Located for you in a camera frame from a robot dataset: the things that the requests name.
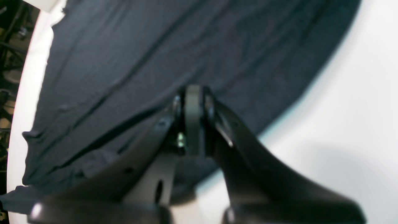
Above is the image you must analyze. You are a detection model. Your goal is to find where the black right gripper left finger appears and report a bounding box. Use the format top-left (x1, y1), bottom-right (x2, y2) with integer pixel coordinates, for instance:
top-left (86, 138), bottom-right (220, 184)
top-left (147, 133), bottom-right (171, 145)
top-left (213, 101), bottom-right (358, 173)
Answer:
top-left (28, 88), bottom-right (186, 224)

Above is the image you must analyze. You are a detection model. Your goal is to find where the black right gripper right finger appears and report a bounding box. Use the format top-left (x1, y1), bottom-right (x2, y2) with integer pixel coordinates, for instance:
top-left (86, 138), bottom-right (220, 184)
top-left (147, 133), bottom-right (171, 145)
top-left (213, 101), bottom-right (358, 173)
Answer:
top-left (203, 87), bottom-right (366, 224)

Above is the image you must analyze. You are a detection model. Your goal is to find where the dark navy long-sleeve shirt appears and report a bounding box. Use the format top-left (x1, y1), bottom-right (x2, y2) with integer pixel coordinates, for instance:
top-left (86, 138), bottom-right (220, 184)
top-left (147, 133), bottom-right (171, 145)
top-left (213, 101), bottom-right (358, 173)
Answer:
top-left (1, 0), bottom-right (360, 214)

